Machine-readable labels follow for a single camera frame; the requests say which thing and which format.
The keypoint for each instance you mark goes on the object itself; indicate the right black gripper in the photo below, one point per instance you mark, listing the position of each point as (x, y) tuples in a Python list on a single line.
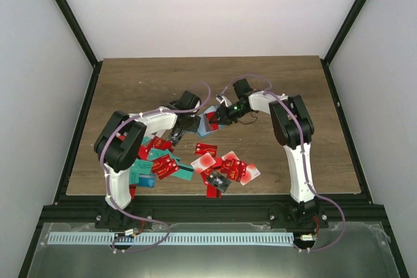
[(223, 117)]

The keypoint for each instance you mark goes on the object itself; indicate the black frame post right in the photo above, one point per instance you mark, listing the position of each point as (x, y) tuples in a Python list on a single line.
[(346, 26)]

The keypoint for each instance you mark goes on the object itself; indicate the blue card front left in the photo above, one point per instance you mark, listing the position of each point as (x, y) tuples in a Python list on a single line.
[(146, 180)]

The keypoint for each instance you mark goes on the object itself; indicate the black frame post left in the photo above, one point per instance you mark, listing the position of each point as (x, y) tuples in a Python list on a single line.
[(77, 31)]

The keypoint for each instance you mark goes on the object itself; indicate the red striped card table edge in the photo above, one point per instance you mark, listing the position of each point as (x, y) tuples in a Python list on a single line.
[(213, 192)]

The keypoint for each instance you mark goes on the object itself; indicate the black frame post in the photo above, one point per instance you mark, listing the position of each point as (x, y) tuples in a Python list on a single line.
[(346, 26), (77, 31)]

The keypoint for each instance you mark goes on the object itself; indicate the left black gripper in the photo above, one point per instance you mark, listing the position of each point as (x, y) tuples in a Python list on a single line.
[(194, 127)]

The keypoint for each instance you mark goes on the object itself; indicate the teal leather card holder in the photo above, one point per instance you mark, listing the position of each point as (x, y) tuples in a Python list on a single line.
[(205, 128)]

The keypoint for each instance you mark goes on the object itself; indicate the black card centre left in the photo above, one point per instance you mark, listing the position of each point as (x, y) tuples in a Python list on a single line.
[(175, 136)]

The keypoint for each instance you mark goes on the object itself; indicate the teal card with stripe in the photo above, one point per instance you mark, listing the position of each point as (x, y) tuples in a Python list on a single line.
[(185, 172)]

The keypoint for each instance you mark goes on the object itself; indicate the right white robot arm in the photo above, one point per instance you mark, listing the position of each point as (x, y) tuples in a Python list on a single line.
[(293, 130)]

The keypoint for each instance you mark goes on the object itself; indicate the small black card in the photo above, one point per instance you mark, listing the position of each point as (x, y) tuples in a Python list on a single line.
[(219, 181)]

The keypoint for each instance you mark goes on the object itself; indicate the red gold card pile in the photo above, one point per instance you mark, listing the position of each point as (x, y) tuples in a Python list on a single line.
[(233, 169), (164, 166)]

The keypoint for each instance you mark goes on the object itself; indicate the light blue slotted cable duct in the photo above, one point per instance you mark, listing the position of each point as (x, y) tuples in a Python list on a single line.
[(175, 238)]

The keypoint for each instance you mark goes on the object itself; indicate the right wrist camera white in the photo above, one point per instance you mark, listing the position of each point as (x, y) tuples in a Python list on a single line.
[(223, 100)]

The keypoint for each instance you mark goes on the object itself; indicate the red VIP card centre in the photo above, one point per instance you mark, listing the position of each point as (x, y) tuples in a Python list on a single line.
[(203, 148)]

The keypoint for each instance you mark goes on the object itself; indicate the white red circle card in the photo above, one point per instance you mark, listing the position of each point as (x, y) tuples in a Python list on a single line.
[(203, 163)]

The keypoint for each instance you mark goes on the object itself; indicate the white red card right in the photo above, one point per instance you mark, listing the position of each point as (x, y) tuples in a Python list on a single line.
[(250, 174)]

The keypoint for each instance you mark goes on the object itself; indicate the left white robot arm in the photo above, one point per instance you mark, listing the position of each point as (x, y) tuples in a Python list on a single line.
[(118, 144)]

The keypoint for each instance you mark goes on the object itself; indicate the red card black stripe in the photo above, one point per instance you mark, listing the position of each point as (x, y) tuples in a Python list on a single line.
[(213, 121)]

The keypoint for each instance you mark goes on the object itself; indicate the teal card front left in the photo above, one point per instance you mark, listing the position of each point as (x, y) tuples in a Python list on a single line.
[(139, 167)]

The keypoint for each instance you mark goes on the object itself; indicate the red gold card right pile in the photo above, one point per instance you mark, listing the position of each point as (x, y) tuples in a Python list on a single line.
[(233, 169)]

